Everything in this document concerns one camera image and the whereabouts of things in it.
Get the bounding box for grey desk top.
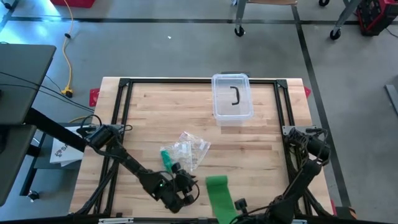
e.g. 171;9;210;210
0;43;57;126
0;124;37;207

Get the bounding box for green bandage with white core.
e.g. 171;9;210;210
160;149;174;174

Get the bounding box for red flat object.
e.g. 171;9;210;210
50;0;96;9

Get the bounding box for green bandage strip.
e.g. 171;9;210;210
205;175;239;224

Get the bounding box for clear zip bag white label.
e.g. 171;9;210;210
159;142;183;175

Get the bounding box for grey metal bar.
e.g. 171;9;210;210
384;83;398;118

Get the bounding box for grey metal cart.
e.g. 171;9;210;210
231;0;299;38
318;0;366;41

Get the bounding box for clear plastic zip bag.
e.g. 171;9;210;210
177;130;211;172

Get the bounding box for white printed paper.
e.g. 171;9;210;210
49;126;86;168

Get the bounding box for clear plastic container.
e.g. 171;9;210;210
211;73;254;127

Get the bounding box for yellow extension cable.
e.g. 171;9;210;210
60;0;76;98

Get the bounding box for silver corner bracket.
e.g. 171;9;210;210
281;124;321;136

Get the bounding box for black container handle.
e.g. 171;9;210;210
229;86;240;106

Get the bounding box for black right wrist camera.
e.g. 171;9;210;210
234;198;249;214

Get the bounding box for red and black crate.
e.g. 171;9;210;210
355;0;398;37

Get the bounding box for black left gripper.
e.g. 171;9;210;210
162;172;200;215

